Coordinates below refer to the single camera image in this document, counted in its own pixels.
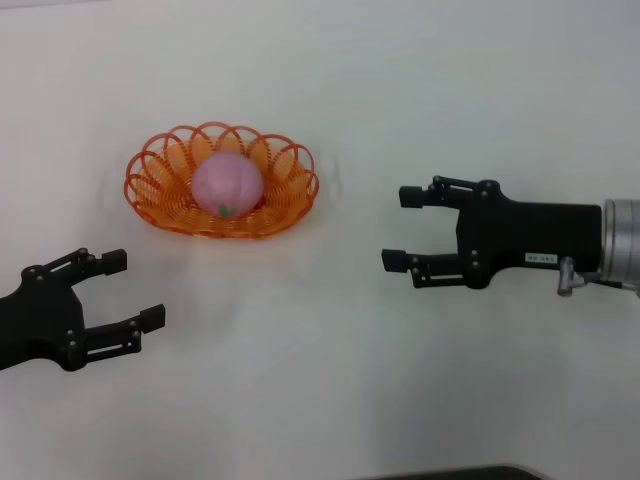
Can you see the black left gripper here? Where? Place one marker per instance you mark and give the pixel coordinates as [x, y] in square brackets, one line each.
[40, 325]

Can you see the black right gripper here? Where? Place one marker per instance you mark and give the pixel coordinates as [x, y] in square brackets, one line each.
[540, 235]

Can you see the orange woven plastic basket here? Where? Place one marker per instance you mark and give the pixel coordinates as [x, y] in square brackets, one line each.
[165, 210]

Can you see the pink toy peach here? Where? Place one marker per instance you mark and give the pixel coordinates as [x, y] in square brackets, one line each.
[225, 180]

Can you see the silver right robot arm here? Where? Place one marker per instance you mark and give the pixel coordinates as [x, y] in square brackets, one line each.
[622, 245]

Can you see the dark robot torso edge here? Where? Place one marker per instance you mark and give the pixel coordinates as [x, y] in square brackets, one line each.
[450, 474]

